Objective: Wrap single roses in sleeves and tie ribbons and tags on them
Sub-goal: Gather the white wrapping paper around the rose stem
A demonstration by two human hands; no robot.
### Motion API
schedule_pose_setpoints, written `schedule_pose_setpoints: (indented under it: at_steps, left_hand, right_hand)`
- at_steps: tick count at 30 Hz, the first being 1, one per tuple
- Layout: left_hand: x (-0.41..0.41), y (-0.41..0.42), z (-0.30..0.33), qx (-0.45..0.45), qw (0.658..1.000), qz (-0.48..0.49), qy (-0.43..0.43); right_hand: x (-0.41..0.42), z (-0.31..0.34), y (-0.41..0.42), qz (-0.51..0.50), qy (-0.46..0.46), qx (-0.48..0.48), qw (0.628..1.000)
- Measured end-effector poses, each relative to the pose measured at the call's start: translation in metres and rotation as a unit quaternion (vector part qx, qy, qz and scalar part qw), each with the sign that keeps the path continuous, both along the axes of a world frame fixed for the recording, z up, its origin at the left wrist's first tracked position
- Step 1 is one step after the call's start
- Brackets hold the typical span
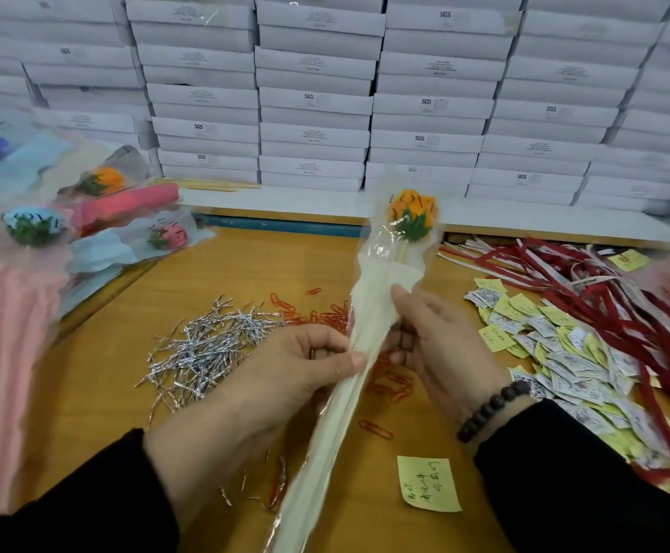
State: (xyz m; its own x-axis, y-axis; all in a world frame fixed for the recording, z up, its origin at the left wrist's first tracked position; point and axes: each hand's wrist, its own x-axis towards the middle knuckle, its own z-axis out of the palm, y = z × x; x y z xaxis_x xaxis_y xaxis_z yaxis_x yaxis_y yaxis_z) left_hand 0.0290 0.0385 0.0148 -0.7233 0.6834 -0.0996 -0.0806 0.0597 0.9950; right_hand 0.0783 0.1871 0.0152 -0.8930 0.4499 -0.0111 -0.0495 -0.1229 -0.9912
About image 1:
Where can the pile of red ribbons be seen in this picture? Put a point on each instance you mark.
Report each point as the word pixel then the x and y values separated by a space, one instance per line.
pixel 612 305

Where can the wall of stacked white boxes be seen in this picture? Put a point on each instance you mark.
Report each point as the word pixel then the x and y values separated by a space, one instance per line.
pixel 312 86

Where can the pile of flowers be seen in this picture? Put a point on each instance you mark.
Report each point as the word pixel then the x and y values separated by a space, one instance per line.
pixel 18 328

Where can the person's right hand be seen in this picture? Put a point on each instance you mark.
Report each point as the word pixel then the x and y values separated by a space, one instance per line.
pixel 445 357

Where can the orange rose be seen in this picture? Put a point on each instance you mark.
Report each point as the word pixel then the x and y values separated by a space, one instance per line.
pixel 370 305

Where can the pile of yellow white tags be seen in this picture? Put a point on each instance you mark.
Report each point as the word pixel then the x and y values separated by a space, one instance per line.
pixel 542 357

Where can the pile of orange paper clips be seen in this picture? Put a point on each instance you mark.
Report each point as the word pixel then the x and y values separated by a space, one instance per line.
pixel 393 380

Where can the person's left forearm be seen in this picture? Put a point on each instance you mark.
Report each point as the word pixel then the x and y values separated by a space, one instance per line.
pixel 81 507

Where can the wooden sticks bundle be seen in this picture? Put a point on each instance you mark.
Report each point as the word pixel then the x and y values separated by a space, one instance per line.
pixel 217 185

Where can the person's right forearm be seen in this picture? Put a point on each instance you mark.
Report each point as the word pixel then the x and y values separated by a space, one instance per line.
pixel 594 489

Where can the pile of silver twist ties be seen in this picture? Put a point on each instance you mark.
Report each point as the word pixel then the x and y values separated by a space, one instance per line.
pixel 203 345

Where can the long white board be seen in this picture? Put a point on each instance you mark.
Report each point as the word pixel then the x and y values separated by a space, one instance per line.
pixel 519 216

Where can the person's left hand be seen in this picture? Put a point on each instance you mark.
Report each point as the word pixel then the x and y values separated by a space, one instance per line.
pixel 260 391

